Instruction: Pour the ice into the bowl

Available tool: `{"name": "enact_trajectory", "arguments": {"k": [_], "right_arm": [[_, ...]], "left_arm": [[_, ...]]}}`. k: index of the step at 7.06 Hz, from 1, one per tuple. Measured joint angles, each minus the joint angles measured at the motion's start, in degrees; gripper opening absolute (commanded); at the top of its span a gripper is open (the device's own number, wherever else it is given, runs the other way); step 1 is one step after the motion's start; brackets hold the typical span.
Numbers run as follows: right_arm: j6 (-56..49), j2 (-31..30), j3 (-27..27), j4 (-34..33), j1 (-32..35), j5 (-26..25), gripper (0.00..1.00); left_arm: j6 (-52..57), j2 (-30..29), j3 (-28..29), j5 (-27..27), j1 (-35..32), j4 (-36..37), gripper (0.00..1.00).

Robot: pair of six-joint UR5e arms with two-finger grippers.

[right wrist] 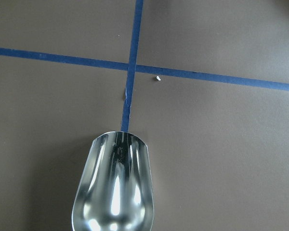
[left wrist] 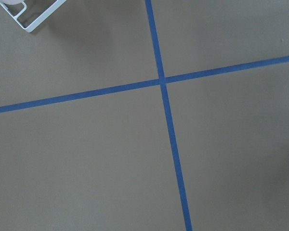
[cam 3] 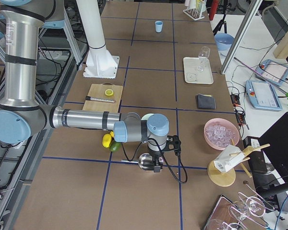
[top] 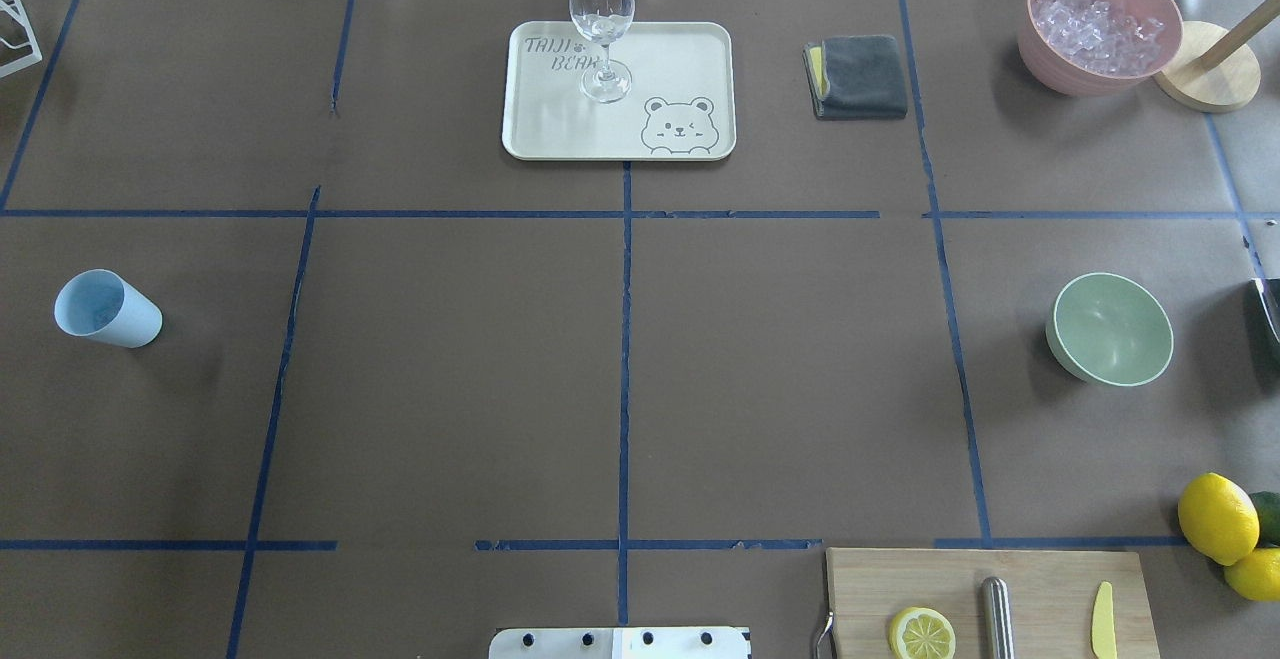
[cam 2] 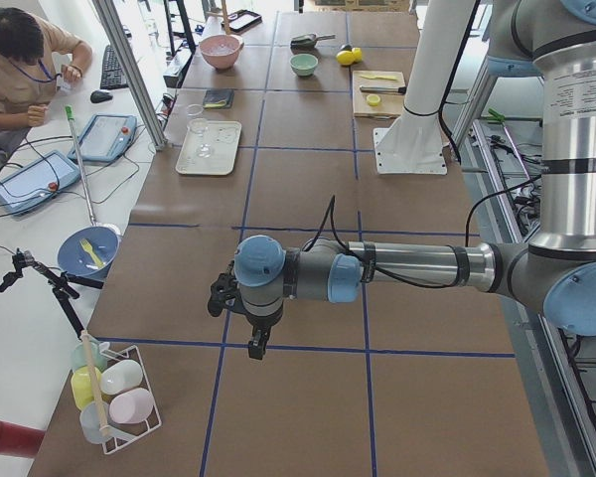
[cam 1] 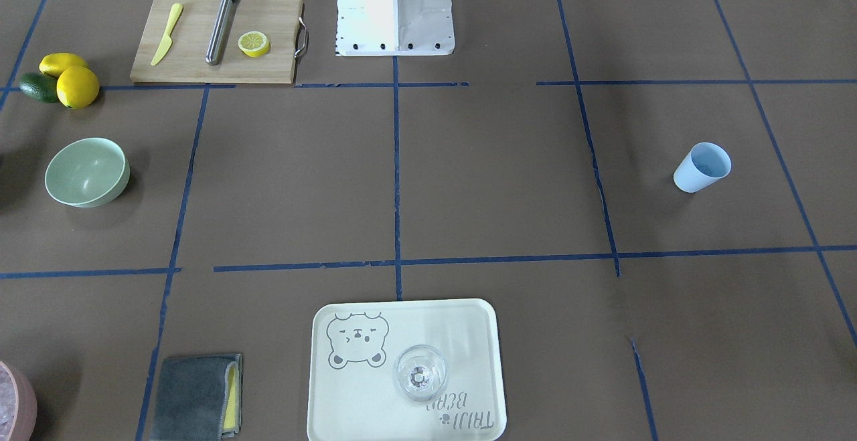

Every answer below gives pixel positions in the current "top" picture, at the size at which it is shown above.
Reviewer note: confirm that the green bowl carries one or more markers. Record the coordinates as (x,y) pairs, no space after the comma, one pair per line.
(1108,330)

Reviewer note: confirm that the light blue plastic cup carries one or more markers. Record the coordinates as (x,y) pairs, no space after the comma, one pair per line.
(100,306)

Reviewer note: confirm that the pink bowl with ice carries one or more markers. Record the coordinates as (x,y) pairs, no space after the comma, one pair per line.
(1089,48)

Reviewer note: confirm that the cream bear tray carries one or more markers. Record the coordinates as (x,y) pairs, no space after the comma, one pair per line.
(681,107)

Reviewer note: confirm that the grey folded cloth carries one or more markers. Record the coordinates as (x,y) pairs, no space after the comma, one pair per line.
(856,78)

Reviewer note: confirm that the clear wine glass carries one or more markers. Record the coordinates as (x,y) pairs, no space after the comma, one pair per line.
(603,23)

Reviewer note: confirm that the halved lemon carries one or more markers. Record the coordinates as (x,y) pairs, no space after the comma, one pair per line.
(921,632)

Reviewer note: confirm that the wooden cutting board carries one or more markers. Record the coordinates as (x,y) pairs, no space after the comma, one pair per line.
(1051,596)

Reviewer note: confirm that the yellow plastic knife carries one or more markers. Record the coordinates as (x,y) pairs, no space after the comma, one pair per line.
(1103,626)

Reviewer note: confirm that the whole yellow lemon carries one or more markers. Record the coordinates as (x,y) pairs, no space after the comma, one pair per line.
(1218,519)

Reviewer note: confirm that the wooden round stand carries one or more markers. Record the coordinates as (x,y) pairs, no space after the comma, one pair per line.
(1214,70)

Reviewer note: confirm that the green lime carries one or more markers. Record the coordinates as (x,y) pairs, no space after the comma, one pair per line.
(1267,507)

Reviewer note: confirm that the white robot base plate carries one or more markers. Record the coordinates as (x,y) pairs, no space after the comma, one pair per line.
(622,642)

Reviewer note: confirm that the white wire cup rack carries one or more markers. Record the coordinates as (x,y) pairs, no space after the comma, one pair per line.
(19,44)

